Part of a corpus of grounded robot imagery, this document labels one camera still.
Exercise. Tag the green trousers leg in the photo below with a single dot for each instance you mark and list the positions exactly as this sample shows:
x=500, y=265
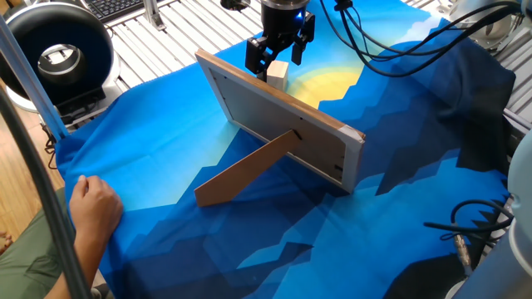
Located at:
x=29, y=261

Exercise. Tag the person's right forearm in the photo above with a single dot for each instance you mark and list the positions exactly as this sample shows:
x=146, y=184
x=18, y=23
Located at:
x=72, y=270

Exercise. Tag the small black device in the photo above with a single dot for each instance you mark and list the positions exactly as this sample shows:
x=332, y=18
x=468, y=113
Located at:
x=234, y=4

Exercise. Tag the light wooden cube block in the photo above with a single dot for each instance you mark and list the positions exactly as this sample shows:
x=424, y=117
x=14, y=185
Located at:
x=277, y=74

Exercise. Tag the person's right hand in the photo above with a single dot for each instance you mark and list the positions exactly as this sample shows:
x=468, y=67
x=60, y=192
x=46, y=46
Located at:
x=95, y=209

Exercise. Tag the person's left hand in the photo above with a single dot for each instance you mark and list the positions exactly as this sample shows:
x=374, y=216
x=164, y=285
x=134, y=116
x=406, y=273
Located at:
x=5, y=241

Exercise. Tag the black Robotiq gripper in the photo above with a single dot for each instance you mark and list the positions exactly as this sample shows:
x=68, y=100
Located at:
x=282, y=23

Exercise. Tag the blue mountain landscape cloth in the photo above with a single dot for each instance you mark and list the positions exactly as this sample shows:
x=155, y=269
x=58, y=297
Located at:
x=208, y=145

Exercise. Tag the wooden picture frame with stand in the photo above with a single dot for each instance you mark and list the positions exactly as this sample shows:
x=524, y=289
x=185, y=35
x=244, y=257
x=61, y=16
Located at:
x=282, y=124

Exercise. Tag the black computer keyboard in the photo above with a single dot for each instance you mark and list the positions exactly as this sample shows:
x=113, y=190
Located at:
x=114, y=7

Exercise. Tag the small aluminium corner bracket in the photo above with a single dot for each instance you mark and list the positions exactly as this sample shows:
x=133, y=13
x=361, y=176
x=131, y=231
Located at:
x=154, y=14

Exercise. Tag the aluminium profile post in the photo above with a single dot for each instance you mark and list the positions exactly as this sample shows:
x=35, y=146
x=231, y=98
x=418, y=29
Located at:
x=31, y=83

